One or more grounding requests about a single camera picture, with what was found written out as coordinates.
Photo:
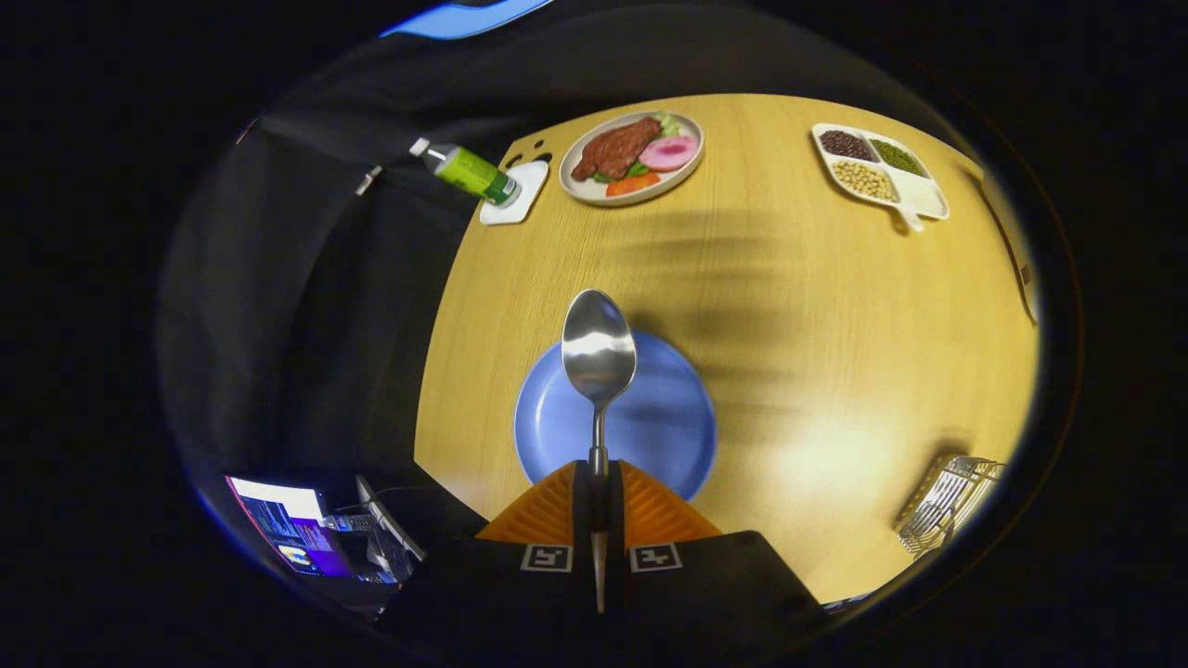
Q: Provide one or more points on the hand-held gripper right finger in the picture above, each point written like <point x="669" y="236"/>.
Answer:
<point x="616" y="520"/>

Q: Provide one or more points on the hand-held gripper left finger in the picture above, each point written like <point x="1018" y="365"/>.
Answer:
<point x="582" y="520"/>

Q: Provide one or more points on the blue round plate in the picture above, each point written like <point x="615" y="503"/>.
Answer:
<point x="668" y="427"/>

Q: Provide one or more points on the lit computer screen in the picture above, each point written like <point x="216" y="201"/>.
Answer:
<point x="278" y="520"/>

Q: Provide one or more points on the white square coaster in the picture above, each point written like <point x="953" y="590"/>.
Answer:
<point x="524" y="209"/>

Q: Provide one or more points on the beige round food plate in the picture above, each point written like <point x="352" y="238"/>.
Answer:
<point x="580" y="190"/>

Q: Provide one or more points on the orange carrot slice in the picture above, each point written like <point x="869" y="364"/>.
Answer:
<point x="633" y="185"/>

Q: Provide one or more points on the green label drink bottle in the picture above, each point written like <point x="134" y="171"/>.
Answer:
<point x="469" y="172"/>

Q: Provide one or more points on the pink ham slice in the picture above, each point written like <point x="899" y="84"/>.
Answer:
<point x="668" y="153"/>

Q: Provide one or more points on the brown steak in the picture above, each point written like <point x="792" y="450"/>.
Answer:
<point x="617" y="148"/>

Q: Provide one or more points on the green lettuce leaf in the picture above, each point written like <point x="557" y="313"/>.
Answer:
<point x="668" y="125"/>

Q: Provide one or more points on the silver clip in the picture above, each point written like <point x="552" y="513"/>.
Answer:
<point x="368" y="179"/>

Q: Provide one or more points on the pile of yellow soybeans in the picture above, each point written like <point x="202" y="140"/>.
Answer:
<point x="863" y="180"/>

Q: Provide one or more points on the pile of dark red beans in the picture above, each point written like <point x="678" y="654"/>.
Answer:
<point x="845" y="145"/>

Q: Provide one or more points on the white divided dish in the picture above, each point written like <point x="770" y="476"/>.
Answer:
<point x="923" y="199"/>

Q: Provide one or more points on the pile of green beans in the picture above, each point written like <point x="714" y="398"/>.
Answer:
<point x="898" y="157"/>

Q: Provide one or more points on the cream toaster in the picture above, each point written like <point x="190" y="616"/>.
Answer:
<point x="1016" y="260"/>

